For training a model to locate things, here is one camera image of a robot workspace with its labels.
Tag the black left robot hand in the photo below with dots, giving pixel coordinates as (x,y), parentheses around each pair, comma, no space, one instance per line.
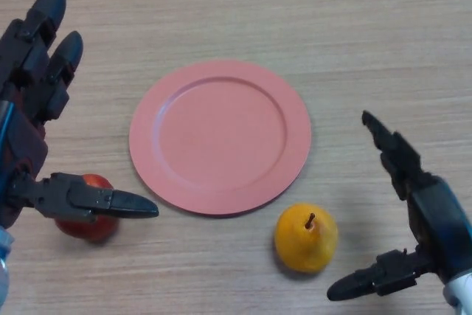
(26,141)

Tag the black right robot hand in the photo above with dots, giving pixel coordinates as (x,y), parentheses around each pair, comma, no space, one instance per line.
(435,211)

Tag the yellow pear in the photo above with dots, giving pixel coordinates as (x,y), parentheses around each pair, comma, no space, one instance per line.
(306,245)

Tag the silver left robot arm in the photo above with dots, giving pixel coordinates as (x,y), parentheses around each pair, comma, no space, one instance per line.
(4,256)

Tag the pink round plate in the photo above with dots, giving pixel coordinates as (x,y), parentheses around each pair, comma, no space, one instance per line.
(221,138)

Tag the red apple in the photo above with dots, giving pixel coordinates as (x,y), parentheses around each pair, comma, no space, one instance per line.
(86,234)

